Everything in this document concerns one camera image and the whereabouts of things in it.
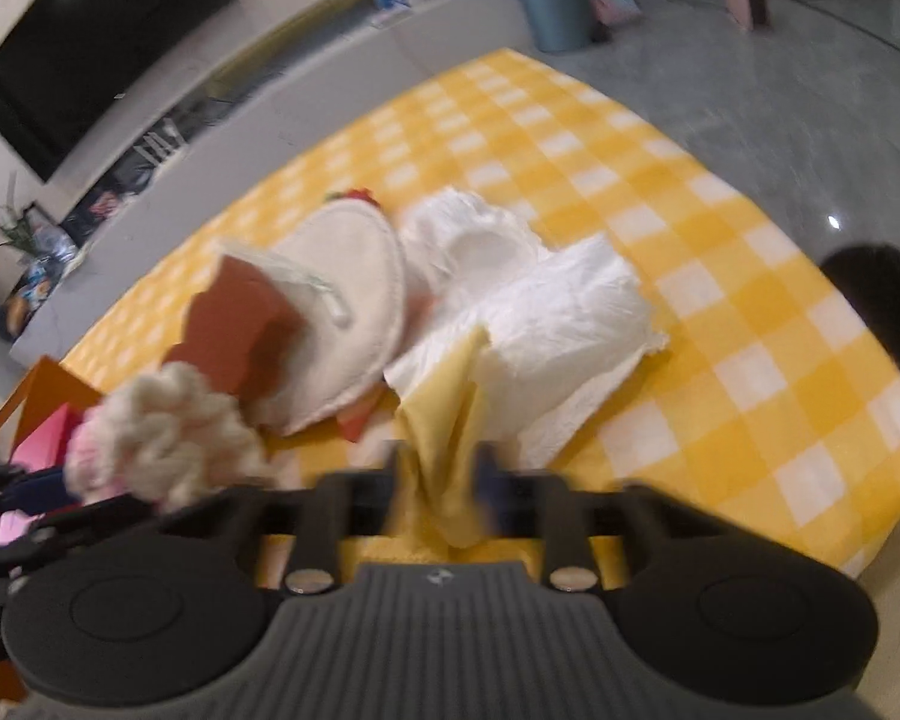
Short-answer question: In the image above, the pink flat object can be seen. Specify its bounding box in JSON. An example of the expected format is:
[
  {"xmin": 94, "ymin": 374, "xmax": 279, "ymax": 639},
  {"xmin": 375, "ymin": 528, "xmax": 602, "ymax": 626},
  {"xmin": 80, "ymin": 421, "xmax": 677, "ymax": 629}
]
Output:
[{"xmin": 9, "ymin": 403, "xmax": 85, "ymax": 550}]

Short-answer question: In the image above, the white paper towel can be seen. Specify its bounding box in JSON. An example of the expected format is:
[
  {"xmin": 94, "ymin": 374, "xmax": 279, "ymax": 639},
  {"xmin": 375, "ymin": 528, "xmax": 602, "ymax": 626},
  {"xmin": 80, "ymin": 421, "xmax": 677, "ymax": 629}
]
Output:
[{"xmin": 382, "ymin": 235, "xmax": 672, "ymax": 470}]

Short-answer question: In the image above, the yellow cloth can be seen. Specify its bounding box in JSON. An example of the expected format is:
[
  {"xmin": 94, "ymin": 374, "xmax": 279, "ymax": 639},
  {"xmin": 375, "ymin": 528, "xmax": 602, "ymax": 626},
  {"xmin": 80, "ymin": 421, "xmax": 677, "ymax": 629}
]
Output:
[{"xmin": 391, "ymin": 321, "xmax": 497, "ymax": 550}]

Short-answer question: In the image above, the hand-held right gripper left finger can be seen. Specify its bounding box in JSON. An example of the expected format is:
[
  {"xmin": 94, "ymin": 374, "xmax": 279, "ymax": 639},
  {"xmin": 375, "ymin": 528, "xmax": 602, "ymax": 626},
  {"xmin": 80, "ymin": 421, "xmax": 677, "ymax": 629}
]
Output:
[{"xmin": 157, "ymin": 439, "xmax": 421, "ymax": 595}]

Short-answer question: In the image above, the black television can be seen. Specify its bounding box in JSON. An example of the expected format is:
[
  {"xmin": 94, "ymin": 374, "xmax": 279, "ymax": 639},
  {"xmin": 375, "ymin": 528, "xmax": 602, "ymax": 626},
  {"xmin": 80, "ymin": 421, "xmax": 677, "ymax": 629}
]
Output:
[{"xmin": 0, "ymin": 0, "xmax": 239, "ymax": 184}]

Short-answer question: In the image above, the cream and pink knit scrubber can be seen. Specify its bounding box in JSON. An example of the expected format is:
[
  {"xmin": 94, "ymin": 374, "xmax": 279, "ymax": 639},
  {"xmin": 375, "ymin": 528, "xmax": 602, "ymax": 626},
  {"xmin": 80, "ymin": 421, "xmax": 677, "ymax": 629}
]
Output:
[{"xmin": 64, "ymin": 361, "xmax": 277, "ymax": 508}]

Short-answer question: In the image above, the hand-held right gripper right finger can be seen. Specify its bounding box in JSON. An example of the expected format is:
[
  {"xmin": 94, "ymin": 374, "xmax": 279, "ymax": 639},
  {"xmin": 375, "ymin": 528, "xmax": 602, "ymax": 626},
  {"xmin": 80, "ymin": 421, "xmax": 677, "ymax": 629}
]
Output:
[{"xmin": 471, "ymin": 441, "xmax": 721, "ymax": 592}]

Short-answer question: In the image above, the green potted plant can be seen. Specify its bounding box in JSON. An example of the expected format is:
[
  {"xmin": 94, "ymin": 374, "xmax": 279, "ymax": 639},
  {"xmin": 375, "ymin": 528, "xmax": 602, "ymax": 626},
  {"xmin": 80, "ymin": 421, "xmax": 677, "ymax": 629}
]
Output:
[{"xmin": 0, "ymin": 172, "xmax": 57, "ymax": 263}]

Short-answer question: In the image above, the orange storage box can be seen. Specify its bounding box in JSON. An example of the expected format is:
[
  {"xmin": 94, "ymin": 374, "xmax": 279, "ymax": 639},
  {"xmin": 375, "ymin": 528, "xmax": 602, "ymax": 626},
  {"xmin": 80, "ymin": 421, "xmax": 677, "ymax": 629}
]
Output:
[{"xmin": 0, "ymin": 356, "xmax": 115, "ymax": 470}]

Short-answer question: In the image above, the yellow checkered tablecloth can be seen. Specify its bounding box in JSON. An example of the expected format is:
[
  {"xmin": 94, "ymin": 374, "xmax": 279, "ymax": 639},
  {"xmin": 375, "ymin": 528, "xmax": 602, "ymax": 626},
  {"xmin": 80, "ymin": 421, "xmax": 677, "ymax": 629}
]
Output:
[{"xmin": 58, "ymin": 46, "xmax": 900, "ymax": 578}]

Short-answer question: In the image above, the brown sponge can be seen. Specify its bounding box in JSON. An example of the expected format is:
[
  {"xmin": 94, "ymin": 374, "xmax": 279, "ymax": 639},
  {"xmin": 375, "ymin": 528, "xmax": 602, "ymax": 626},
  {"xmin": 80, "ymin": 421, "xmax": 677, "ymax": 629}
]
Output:
[{"xmin": 161, "ymin": 251, "xmax": 310, "ymax": 400}]

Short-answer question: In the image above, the round white terry pad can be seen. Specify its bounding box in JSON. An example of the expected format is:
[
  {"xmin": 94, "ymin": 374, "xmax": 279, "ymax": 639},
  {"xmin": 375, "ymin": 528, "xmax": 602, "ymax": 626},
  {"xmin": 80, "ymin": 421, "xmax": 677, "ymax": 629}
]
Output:
[{"xmin": 268, "ymin": 204, "xmax": 410, "ymax": 437}]

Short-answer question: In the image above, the pink bag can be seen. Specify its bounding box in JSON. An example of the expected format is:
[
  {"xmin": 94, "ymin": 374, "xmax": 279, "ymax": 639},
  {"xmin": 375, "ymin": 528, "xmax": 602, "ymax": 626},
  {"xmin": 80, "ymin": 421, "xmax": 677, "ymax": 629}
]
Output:
[{"xmin": 583, "ymin": 0, "xmax": 646, "ymax": 44}]

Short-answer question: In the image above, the crumpled white tissue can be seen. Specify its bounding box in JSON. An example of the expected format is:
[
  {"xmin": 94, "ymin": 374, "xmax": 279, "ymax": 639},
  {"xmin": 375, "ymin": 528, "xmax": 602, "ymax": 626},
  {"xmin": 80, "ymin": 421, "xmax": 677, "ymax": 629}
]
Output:
[{"xmin": 394, "ymin": 187, "xmax": 557, "ymax": 302}]

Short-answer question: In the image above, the dark rounded object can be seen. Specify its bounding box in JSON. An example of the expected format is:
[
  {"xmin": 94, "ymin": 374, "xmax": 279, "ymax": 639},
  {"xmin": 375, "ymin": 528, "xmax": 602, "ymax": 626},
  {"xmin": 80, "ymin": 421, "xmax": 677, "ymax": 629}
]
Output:
[{"xmin": 820, "ymin": 241, "xmax": 900, "ymax": 398}]

